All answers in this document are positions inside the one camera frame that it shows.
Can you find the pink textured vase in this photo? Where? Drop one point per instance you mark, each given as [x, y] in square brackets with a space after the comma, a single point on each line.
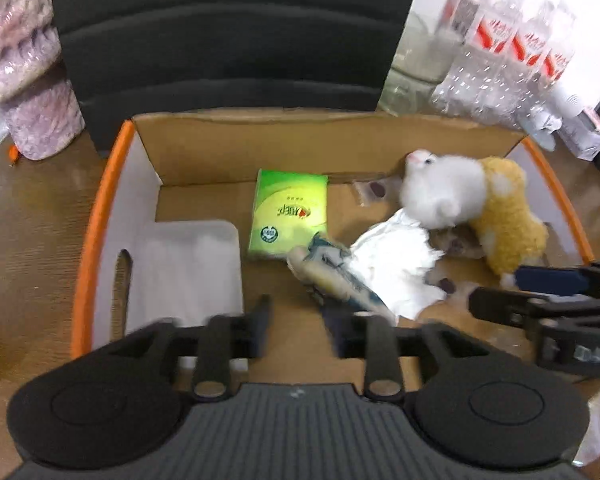
[30, 110]

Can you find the clear glass bowl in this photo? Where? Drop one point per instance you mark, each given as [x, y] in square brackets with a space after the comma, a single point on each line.
[415, 60]

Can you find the white robot toy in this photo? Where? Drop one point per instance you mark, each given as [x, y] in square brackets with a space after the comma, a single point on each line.
[565, 100]

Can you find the translucent cotton swab box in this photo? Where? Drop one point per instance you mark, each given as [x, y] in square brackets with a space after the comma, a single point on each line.
[190, 270]

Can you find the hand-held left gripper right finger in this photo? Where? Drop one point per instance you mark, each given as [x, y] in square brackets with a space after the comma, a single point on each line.
[342, 335]

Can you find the small grey box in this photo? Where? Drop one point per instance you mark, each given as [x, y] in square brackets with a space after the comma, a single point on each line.
[585, 135]

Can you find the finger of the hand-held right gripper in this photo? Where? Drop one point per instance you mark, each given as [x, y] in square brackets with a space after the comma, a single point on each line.
[550, 277]
[500, 305]

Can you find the pack of water bottles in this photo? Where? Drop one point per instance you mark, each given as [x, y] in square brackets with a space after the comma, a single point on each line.
[505, 35]

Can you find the white and yellow plush toy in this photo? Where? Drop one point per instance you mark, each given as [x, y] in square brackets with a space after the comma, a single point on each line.
[505, 220]

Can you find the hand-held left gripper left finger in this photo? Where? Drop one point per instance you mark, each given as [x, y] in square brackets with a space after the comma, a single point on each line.
[260, 325]

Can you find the green tissue pack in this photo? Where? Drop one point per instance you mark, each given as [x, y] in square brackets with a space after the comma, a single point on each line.
[285, 210]

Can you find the red cardboard box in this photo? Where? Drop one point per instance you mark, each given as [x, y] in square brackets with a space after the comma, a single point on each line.
[205, 160]

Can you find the black paper bag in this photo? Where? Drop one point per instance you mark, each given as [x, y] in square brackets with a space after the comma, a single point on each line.
[230, 35]

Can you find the small clear packet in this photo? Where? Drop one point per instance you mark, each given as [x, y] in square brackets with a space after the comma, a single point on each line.
[377, 190]
[447, 286]

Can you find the white tissue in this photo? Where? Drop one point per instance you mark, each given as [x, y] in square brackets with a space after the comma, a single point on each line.
[395, 255]

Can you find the blue and beige snack wrapper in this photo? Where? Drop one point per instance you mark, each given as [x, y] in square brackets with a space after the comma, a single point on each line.
[330, 270]

